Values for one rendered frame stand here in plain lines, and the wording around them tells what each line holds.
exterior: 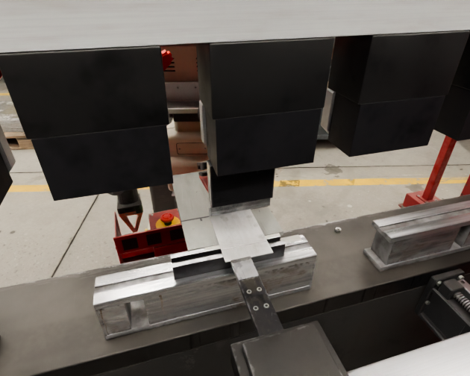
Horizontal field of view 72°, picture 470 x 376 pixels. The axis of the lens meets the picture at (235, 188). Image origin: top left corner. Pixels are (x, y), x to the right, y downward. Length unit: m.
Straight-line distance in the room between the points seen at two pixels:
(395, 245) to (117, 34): 0.62
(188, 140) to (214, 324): 0.78
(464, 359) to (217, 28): 0.51
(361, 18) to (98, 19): 0.28
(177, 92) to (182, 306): 0.76
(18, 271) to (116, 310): 1.69
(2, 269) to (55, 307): 1.60
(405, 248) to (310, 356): 0.41
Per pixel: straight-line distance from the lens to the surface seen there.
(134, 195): 0.95
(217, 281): 0.58
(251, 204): 0.52
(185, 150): 1.27
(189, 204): 0.68
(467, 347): 0.57
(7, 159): 0.50
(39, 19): 0.37
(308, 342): 0.43
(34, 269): 2.22
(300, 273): 0.64
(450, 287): 0.81
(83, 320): 0.69
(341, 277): 0.73
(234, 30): 0.38
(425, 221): 0.79
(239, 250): 0.57
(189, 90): 1.16
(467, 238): 0.89
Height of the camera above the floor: 1.40
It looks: 33 degrees down
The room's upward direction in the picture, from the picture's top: straight up
